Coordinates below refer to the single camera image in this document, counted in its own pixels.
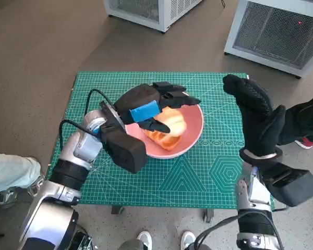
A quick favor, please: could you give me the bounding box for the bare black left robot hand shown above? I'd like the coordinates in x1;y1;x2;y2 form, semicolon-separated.
113;81;201;133

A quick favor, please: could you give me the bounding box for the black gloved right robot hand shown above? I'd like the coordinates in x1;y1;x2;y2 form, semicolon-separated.
222;74;287;157

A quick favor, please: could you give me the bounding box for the crosshatch round toy bread bun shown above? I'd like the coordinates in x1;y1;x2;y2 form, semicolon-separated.
153;108;187;138

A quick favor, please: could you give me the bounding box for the smooth round toy bread bun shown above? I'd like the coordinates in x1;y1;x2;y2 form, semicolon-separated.
143;129;183;151

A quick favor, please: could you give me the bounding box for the pink bowl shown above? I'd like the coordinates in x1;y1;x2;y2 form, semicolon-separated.
125;103;204;159

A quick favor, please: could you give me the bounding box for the person in dark trousers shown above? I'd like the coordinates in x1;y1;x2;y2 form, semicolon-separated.
276;79;313;149

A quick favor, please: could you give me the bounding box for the green cutting mat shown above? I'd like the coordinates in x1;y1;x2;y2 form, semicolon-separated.
46;72;275;209

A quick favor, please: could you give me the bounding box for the white cabinet with mesh panel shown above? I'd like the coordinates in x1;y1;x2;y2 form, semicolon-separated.
223;0;313;78

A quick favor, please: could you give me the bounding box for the white cabinet with vents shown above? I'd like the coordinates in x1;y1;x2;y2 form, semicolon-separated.
103;0;206;33

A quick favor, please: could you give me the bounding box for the person with white shoes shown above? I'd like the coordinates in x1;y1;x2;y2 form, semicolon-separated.
118;230;207;250

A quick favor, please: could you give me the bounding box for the person in light trousers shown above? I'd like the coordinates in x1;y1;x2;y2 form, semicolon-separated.
0;152;45;209

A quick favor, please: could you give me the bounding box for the black device with connectors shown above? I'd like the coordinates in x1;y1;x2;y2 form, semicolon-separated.
72;230;93;250

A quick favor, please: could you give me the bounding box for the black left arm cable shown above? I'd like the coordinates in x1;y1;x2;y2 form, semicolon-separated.
58;119;102;148
85;89;113;115

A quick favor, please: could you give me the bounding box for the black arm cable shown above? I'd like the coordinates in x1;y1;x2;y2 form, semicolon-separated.
58;119;102;148
85;89;113;115
195;210;277;250

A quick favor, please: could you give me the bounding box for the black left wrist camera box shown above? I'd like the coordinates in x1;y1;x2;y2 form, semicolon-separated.
100;124;149;174

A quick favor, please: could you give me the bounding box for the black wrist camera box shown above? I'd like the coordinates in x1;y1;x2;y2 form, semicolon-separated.
100;124;149;174
260;162;313;208

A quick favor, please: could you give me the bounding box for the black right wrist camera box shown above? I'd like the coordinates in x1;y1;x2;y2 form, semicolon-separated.
260;162;313;208

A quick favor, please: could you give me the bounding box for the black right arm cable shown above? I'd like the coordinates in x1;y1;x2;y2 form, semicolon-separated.
195;210;277;250

